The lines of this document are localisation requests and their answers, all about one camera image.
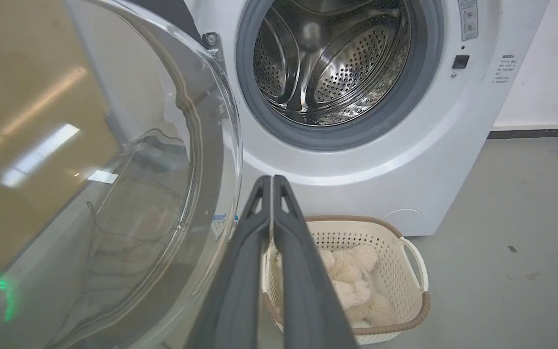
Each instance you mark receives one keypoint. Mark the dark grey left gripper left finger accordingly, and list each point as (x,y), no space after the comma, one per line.
(240,281)

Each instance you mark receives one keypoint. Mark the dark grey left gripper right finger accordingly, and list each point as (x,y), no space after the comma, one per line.
(308,291)

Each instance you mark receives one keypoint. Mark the washing machine glass door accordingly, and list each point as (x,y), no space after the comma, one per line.
(114,194)

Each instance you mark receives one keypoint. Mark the white front-load washing machine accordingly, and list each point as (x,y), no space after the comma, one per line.
(380,97)

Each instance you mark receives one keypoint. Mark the beige plush toy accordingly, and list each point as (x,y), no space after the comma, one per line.
(356,286)

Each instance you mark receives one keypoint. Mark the cream plastic laundry basket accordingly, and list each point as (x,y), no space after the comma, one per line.
(395,271)

